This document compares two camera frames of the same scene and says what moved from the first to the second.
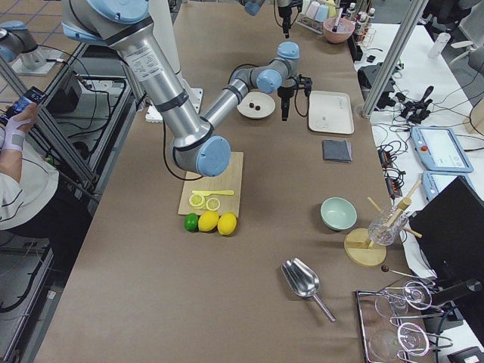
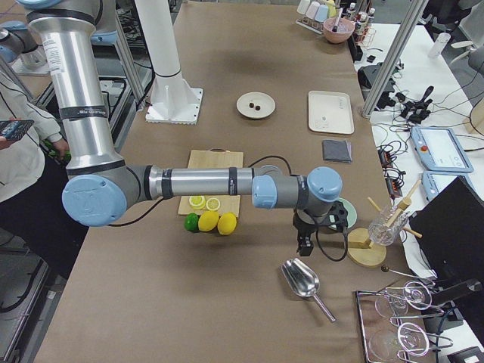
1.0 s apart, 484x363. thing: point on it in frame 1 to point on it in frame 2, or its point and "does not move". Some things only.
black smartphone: [32, 95] to [15, 129]
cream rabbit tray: [330, 112] does not move
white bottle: [439, 44] does not move
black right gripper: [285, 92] to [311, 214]
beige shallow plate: [266, 103] does not move
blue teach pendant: [439, 150] does not move
